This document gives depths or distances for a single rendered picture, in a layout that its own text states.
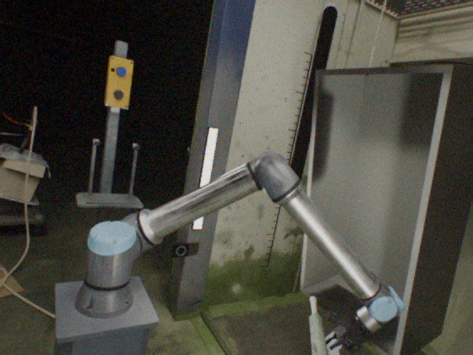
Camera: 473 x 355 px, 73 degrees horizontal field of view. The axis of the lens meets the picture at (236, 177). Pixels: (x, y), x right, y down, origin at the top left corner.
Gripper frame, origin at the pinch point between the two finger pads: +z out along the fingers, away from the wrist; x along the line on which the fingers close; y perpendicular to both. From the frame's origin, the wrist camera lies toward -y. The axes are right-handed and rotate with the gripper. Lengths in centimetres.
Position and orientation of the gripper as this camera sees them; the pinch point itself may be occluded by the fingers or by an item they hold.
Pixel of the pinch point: (321, 347)
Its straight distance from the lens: 149.7
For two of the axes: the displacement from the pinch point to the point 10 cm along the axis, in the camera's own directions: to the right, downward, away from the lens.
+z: -7.1, 6.8, 1.9
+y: 6.8, 7.3, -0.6
